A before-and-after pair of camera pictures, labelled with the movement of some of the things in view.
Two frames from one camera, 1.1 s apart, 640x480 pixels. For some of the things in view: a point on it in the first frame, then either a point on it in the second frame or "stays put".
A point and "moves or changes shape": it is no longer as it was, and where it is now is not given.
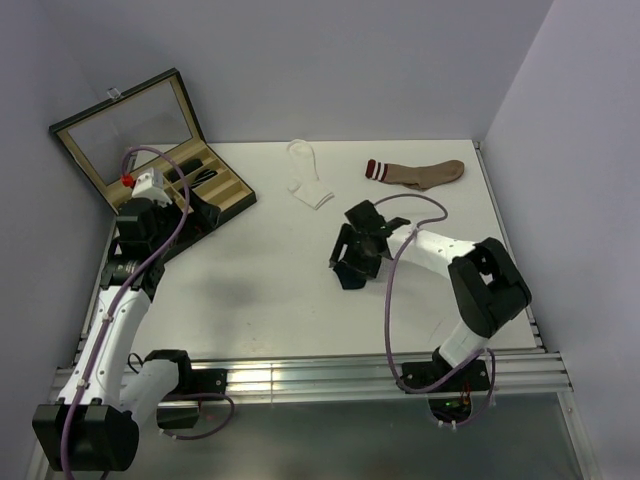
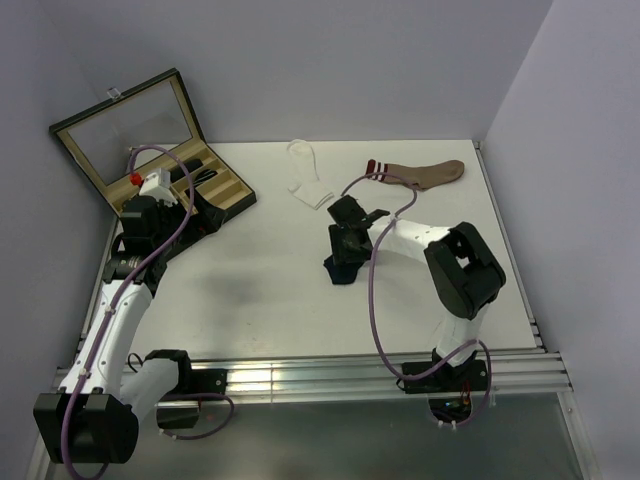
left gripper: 202,219 stays put
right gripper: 349,235 → 339,253
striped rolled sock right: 202,176 stays put
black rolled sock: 172,175 stays put
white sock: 304,180 stays put
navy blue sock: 349,276 moves or changes shape
